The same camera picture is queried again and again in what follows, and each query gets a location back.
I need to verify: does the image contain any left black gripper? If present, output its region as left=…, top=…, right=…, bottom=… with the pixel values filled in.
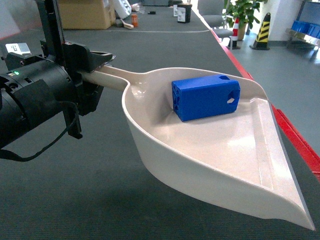
left=39, top=41, right=116, bottom=139

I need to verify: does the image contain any blue plastic block part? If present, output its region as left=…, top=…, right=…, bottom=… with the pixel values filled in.
left=171, top=74, right=241, bottom=122

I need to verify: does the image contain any beige plastic dustpan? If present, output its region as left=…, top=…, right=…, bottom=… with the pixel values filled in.
left=82, top=66, right=315, bottom=230

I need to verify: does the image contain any wooden hand brush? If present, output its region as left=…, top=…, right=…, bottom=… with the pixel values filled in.
left=115, top=18, right=135, bottom=30

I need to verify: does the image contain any large cardboard box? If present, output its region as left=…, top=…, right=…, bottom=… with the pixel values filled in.
left=58, top=0, right=116, bottom=30

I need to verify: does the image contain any orange bottle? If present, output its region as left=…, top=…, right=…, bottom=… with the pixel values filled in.
left=131, top=14, right=139, bottom=28

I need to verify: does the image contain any white black container behind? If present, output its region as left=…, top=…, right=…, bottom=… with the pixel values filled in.
left=173, top=4, right=178, bottom=17

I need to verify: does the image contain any grey office chair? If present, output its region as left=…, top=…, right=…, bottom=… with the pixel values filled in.
left=197, top=0, right=233, bottom=39

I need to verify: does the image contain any red white traffic cone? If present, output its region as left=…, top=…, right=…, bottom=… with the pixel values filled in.
left=227, top=17, right=241, bottom=50

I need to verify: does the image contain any green potted plant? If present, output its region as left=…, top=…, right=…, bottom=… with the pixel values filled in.
left=224, top=0, right=268, bottom=41

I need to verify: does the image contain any black yellow traffic cone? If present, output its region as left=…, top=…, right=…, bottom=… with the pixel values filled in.
left=249, top=12, right=271, bottom=51

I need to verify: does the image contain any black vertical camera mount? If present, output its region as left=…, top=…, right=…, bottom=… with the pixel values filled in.
left=35, top=0, right=66, bottom=66

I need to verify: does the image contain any black cable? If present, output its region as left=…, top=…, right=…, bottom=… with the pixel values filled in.
left=0, top=100, right=80, bottom=162

